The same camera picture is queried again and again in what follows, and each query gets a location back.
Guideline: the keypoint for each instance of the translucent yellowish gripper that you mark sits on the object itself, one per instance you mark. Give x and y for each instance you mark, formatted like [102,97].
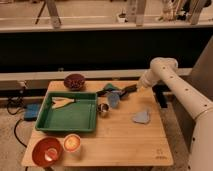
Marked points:
[139,86]

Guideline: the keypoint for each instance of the white cup with orange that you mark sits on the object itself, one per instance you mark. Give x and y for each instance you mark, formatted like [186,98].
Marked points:
[72,143]

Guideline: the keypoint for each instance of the green plastic tray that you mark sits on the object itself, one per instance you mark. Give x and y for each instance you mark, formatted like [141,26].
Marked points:
[77,116]

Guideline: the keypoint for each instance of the black board eraser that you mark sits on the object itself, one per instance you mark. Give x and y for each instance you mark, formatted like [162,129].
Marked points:
[129,89]

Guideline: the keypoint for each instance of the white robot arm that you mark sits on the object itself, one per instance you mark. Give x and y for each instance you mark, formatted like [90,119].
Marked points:
[195,103]

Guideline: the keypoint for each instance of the blue plastic cup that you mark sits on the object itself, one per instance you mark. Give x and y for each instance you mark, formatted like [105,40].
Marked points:
[113,99]

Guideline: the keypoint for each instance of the blue-grey cloth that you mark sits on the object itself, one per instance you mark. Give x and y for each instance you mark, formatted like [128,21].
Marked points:
[142,117]

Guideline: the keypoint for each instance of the orange-red bowl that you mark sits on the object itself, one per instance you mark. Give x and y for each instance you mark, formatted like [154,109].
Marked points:
[38,154]

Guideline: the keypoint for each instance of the blue box on floor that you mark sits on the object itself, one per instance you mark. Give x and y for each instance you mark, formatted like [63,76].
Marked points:
[31,112]

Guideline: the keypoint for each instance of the small clear cup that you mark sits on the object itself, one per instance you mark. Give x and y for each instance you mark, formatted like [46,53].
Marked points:
[51,154]

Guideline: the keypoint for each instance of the small metal cup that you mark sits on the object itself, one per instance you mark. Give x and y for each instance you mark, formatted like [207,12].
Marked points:
[103,109]

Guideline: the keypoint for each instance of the teal green cloth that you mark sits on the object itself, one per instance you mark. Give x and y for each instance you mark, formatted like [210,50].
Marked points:
[110,87]

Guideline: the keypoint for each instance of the dark red bowl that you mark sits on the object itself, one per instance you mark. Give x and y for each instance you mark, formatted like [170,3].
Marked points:
[74,82]

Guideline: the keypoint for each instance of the wooden spatula in tray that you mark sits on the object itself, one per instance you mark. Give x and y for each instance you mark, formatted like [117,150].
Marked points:
[59,102]

